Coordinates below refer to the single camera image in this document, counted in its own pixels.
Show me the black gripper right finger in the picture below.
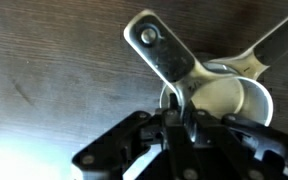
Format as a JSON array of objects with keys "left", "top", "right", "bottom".
[{"left": 184, "top": 105, "right": 288, "bottom": 180}]

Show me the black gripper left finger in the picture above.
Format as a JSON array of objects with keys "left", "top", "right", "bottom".
[{"left": 72, "top": 95, "right": 198, "bottom": 180}]

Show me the large silver measuring cup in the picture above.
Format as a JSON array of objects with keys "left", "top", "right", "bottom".
[{"left": 204, "top": 16, "right": 288, "bottom": 80}]

